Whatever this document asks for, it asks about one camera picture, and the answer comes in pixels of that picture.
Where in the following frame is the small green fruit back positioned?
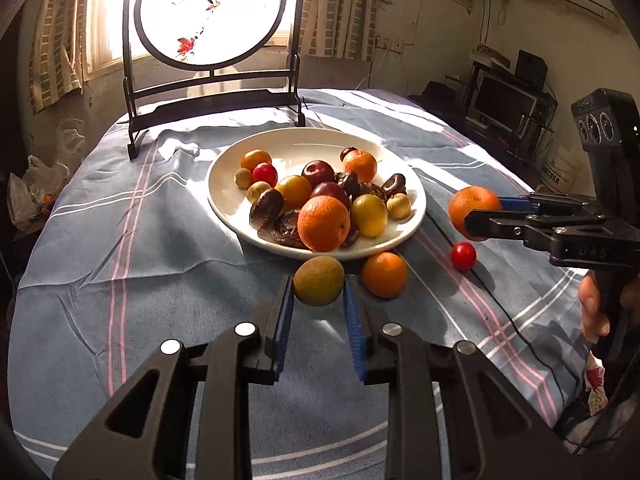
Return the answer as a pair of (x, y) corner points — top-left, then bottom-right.
(246, 181), (271, 204)

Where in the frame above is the dark cherry with stem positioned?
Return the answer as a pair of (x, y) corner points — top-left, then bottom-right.
(340, 146), (357, 162)

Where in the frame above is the white oval plate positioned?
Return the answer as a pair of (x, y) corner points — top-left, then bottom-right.
(207, 128), (426, 260)

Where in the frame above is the dark brown date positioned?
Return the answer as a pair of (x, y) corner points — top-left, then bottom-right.
(382, 174), (406, 200)

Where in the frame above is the window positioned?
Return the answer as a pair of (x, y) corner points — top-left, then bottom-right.
(88, 0), (296, 73)

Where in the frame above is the television on stand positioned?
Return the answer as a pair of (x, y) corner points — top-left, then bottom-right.
(463, 61), (558, 158)

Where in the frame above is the person right hand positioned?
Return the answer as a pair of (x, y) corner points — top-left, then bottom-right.
(578, 271), (640, 344)

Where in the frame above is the left checked curtain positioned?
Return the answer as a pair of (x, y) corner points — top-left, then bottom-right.
(28, 0), (88, 114)

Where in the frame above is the right checked curtain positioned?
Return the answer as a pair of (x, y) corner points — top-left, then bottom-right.
(300, 0), (378, 62)

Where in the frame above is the round bird screen ornament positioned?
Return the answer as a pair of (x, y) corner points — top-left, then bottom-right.
(122, 0), (306, 159)

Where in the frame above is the small green fruit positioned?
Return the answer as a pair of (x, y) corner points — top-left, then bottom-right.
(246, 181), (271, 204)
(234, 168), (253, 191)

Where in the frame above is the small red tomato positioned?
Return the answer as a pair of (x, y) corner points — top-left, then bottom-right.
(252, 162), (278, 188)

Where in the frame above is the checked curtain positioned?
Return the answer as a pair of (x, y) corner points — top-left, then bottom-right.
(28, 0), (88, 114)
(300, 0), (378, 62)

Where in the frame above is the large yellow orange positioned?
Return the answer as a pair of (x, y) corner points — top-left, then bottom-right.
(293, 256), (345, 307)

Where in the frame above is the small front orange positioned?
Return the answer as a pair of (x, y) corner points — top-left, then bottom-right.
(240, 150), (272, 171)

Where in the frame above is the black cable on table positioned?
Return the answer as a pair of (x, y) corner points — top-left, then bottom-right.
(424, 213), (569, 411)

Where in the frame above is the rough mandarin orange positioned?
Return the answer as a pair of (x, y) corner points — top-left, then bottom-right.
(296, 195), (350, 252)

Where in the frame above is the yellow orange fruit front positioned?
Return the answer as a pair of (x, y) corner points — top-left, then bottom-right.
(276, 174), (312, 211)

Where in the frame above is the white plastic bag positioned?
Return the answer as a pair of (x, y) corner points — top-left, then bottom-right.
(6, 155), (70, 231)

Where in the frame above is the white bucket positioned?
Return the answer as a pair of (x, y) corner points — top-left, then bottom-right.
(538, 144), (582, 194)

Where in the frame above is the blue striped tablecloth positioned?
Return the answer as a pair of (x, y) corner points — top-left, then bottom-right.
(8, 90), (588, 479)

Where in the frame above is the yellow lemon fruit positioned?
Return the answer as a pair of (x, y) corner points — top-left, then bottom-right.
(350, 194), (387, 238)

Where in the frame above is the red cherry tomato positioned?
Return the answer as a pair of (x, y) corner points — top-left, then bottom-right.
(450, 242), (477, 272)

